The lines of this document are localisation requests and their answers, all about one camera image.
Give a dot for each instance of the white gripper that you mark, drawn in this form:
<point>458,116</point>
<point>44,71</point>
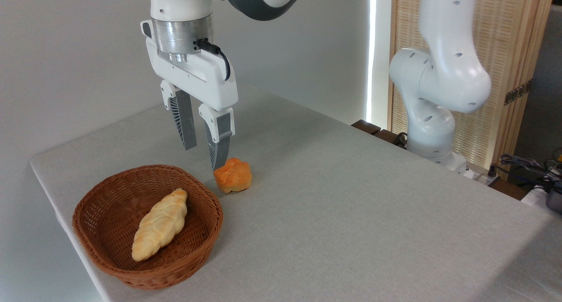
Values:
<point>197,80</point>

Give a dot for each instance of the long braided bread loaf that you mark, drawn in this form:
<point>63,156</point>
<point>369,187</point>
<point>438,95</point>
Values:
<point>159,225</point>

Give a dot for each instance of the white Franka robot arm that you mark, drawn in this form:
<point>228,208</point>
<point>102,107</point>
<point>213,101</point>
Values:
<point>443,73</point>

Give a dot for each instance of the round orange bread bun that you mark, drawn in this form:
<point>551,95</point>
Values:
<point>233,175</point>

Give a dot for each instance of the brown wicker basket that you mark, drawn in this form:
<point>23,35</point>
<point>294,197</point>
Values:
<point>109,249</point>

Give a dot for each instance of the white power strip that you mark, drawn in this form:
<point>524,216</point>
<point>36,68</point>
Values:
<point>483,177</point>

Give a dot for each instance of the wooden slatted folding screen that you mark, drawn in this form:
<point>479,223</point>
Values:
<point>505,38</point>

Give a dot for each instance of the dark metal screen hinge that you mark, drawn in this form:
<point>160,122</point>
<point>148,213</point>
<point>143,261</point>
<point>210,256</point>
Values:
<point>517,92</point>

